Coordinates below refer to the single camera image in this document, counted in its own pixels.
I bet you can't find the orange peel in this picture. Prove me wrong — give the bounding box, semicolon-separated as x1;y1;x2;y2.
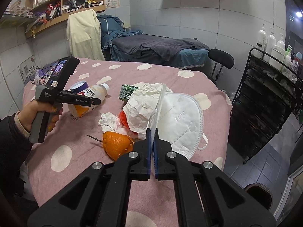
102;131;134;161

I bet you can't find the person's left hand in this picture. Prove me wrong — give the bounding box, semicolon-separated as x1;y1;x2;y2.
17;99;64;138

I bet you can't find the round white blue container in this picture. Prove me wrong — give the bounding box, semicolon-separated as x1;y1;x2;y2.
70;80;88;94

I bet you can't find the black tiered trolley cart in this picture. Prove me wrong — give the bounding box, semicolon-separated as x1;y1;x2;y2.
228;47;302;163

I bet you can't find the white pump bottle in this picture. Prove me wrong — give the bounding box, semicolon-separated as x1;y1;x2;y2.
256;24;267;58

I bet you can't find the white tissue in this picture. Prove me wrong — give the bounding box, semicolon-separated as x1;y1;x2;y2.
98;112;128;135

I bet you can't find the white paper bag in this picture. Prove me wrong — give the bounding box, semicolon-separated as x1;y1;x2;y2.
123;83;163;134

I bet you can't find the wooden cubby shelf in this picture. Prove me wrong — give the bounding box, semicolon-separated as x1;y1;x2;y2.
25;0;106;38

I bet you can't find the massage bed dark blanket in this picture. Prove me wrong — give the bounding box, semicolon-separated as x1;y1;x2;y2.
97;14;209;69

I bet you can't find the white N95 face mask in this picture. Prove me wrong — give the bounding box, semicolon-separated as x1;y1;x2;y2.
149;84;208;159

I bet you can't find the cream garment hanging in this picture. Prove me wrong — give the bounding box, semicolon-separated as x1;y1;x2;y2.
66;9;105;61

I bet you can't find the person's left forearm dark sleeve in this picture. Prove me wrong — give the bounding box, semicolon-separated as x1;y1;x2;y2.
1;113;38;226

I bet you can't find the pink polka dot bedsheet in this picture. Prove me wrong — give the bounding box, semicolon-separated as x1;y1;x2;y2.
23;57;234;227

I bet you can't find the yogurt drink bottle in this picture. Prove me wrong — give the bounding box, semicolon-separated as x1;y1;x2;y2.
68;83;110;118

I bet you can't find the green drink carton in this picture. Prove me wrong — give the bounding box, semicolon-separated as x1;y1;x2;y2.
119;84;139;103

